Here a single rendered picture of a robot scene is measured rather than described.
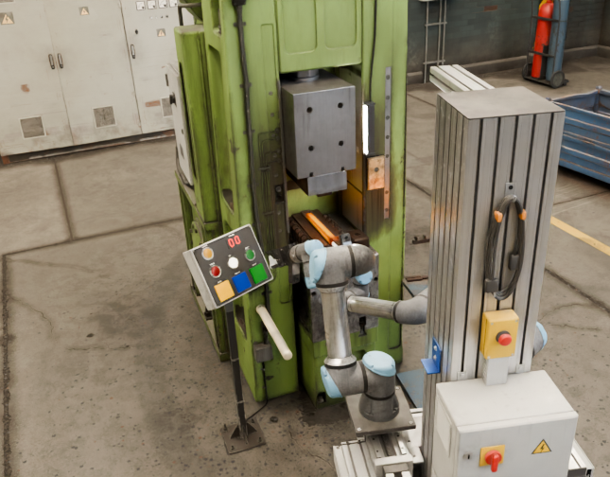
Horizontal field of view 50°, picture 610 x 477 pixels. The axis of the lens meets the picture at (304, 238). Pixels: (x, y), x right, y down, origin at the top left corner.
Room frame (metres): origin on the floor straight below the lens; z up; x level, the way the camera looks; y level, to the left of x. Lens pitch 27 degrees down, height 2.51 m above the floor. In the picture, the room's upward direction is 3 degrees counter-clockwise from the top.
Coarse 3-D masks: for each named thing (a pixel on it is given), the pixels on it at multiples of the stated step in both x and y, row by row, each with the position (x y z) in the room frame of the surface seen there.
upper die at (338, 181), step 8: (312, 176) 2.89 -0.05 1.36; (320, 176) 2.89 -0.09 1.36; (328, 176) 2.91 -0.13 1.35; (336, 176) 2.92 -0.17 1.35; (344, 176) 2.93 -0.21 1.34; (296, 184) 3.03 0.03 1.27; (304, 184) 2.92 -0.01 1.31; (312, 184) 2.88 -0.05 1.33; (320, 184) 2.89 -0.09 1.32; (328, 184) 2.91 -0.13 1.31; (336, 184) 2.92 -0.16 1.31; (344, 184) 2.93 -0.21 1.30; (312, 192) 2.88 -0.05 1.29; (320, 192) 2.89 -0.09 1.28
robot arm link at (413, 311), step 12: (348, 300) 2.46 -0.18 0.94; (360, 300) 2.43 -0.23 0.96; (372, 300) 2.39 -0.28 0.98; (384, 300) 2.37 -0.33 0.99; (408, 300) 2.29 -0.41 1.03; (420, 300) 2.27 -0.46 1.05; (360, 312) 2.41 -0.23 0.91; (372, 312) 2.36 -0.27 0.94; (384, 312) 2.31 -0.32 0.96; (396, 312) 2.26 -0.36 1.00; (408, 312) 2.24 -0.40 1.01; (420, 312) 2.23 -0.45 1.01; (408, 324) 2.24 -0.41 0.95; (420, 324) 2.24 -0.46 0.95
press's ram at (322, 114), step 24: (288, 96) 2.91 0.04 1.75; (312, 96) 2.89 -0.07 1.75; (336, 96) 2.92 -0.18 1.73; (288, 120) 2.93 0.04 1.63; (312, 120) 2.88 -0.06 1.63; (336, 120) 2.92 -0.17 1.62; (288, 144) 2.95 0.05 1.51; (312, 144) 2.88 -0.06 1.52; (336, 144) 2.92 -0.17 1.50; (288, 168) 2.97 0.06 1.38; (312, 168) 2.88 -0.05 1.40; (336, 168) 2.92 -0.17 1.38
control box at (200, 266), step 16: (224, 240) 2.63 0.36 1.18; (240, 240) 2.67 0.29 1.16; (256, 240) 2.72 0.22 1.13; (192, 256) 2.51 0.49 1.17; (224, 256) 2.58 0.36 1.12; (240, 256) 2.63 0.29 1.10; (256, 256) 2.67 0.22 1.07; (192, 272) 2.52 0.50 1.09; (208, 272) 2.50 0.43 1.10; (224, 272) 2.54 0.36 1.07; (240, 272) 2.58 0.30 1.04; (208, 288) 2.46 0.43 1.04; (208, 304) 2.46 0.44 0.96; (224, 304) 2.45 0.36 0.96
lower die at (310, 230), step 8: (296, 216) 3.26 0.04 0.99; (304, 216) 3.25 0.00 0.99; (320, 216) 3.24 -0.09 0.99; (304, 224) 3.15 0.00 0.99; (312, 224) 3.12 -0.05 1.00; (328, 224) 3.13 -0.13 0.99; (296, 232) 3.08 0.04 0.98; (312, 232) 3.05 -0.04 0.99; (320, 232) 3.03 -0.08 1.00; (336, 232) 3.03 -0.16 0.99; (320, 240) 2.95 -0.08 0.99; (328, 240) 2.93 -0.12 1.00
